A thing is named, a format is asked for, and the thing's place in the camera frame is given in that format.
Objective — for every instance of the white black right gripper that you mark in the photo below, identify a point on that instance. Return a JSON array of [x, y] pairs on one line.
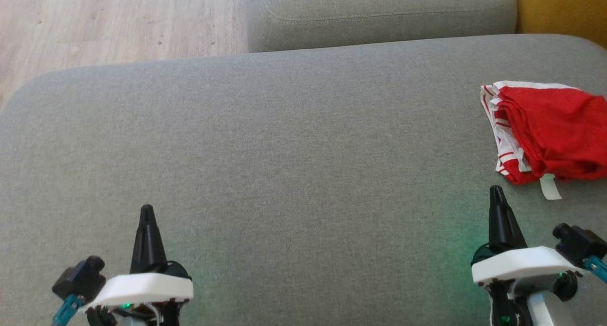
[[521, 264]]

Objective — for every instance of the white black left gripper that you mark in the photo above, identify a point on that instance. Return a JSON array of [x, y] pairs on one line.
[[142, 288]]

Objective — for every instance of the red white numbered jersey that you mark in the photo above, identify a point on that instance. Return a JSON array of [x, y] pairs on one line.
[[555, 131]]

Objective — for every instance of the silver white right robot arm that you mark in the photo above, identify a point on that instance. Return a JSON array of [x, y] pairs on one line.
[[543, 312]]

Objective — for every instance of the grey fabric sofa seat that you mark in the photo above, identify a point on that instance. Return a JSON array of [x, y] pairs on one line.
[[303, 174]]

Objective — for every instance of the mustard yellow cushion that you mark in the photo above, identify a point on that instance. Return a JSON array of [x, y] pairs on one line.
[[564, 8]]

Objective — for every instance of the grey sofa cushion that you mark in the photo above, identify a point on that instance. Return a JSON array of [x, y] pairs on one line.
[[379, 18]]

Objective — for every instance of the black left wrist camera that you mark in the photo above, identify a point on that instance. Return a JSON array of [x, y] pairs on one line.
[[80, 278]]

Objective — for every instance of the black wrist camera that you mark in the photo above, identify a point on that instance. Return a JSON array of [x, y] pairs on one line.
[[581, 243], [80, 278]]

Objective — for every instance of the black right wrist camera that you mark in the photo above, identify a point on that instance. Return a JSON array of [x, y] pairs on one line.
[[581, 243]]

